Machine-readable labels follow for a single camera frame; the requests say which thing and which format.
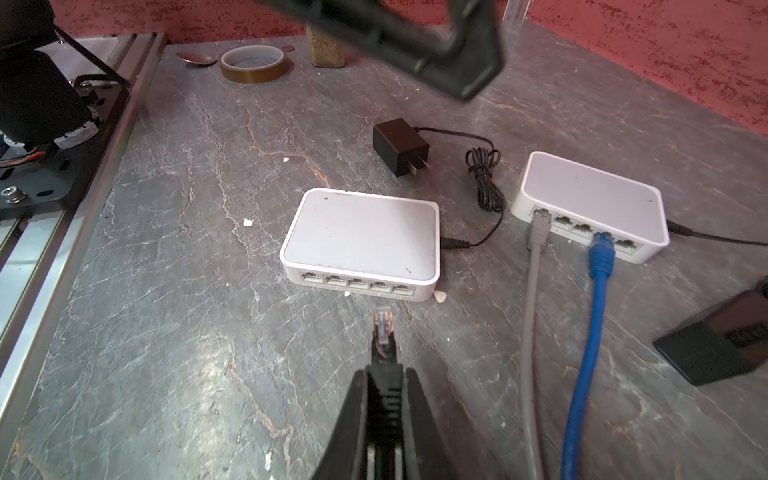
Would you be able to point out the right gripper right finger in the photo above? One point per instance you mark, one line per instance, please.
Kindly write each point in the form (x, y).
(424, 452)

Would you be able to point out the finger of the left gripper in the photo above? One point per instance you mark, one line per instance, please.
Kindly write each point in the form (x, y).
(460, 66)

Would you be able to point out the white switch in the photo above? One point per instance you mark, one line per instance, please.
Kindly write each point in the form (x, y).
(584, 201)
(364, 243)

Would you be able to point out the spice jar with brown contents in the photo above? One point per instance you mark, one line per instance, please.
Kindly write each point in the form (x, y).
(324, 50)

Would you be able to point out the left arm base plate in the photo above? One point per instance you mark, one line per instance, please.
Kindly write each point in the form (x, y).
(58, 180)

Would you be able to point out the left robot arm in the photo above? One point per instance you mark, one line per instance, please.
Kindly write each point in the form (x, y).
(39, 107)

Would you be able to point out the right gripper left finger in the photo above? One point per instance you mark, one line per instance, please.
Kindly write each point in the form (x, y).
(344, 456)

